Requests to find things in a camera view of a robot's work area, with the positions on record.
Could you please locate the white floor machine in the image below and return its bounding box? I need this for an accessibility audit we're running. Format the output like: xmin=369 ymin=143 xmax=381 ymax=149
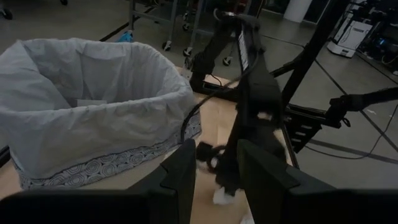
xmin=326 ymin=18 xmax=374 ymax=59

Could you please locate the white round pillar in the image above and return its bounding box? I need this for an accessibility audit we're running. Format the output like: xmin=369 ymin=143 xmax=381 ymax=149
xmin=283 ymin=0 xmax=313 ymax=24

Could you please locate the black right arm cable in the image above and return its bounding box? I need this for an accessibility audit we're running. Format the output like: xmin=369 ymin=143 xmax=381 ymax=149
xmin=180 ymin=52 xmax=261 ymax=150

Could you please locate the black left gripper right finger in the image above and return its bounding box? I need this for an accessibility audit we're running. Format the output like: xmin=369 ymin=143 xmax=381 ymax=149
xmin=238 ymin=139 xmax=299 ymax=224

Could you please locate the grey metal cart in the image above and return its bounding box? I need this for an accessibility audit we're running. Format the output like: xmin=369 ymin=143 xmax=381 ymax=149
xmin=127 ymin=0 xmax=180 ymax=52
xmin=182 ymin=0 xmax=237 ymax=67

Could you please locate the black aluminium frame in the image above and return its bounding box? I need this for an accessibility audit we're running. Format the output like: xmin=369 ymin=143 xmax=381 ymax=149
xmin=191 ymin=0 xmax=398 ymax=155

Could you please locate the grey trash bag liner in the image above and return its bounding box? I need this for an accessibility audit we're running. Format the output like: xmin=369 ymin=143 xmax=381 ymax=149
xmin=0 ymin=37 xmax=203 ymax=191

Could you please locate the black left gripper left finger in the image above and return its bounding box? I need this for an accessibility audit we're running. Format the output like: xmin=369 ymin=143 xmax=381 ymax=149
xmin=130 ymin=138 xmax=197 ymax=224

